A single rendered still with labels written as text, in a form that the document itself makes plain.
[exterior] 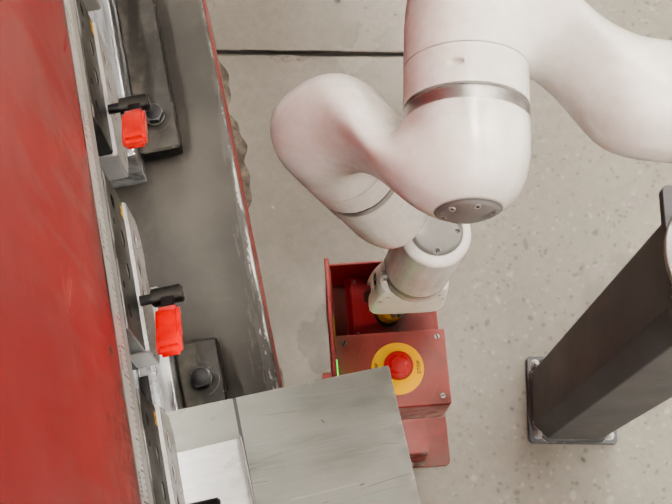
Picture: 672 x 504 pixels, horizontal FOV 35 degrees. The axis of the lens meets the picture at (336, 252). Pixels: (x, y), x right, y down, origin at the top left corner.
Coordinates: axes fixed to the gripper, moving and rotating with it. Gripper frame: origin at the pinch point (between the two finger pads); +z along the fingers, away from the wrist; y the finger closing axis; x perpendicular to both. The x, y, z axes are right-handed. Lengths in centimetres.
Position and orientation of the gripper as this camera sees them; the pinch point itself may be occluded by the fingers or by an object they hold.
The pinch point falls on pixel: (397, 304)
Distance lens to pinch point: 152.2
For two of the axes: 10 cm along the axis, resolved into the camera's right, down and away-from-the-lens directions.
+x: -0.7, -9.5, 3.0
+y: 9.9, -0.4, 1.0
